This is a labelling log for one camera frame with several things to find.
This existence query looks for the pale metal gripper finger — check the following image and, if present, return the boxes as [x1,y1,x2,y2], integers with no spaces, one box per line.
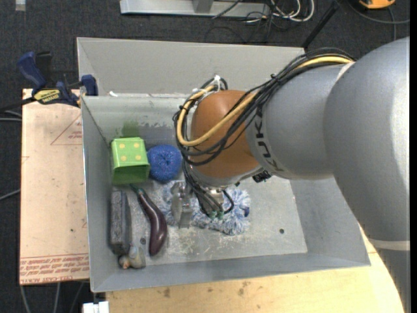
[180,190,194,230]
[171,183,184,226]

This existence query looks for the purple toy eggplant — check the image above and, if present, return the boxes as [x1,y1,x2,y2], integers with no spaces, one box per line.
[136,187,169,258]

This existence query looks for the blue and white shaggy cloth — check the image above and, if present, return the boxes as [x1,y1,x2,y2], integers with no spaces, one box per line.
[162,180,252,236]

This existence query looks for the blue scrubber ball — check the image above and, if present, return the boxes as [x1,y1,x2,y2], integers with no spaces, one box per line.
[146,143,184,184]

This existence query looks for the grey metal bin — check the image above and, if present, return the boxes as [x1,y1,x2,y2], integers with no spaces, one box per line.
[76,37,371,293]

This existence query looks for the small grey-brown toy animal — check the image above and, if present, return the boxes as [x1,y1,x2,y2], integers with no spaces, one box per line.
[117,244,147,270]

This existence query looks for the green cube with yellow dots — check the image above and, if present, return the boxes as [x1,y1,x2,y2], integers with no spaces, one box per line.
[110,136,151,186]

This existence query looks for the brown cardboard board, red print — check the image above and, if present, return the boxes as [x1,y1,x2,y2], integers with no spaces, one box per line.
[19,88,91,286]

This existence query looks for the black cylinder on white bracket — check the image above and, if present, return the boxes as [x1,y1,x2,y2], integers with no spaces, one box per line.
[252,170,272,184]

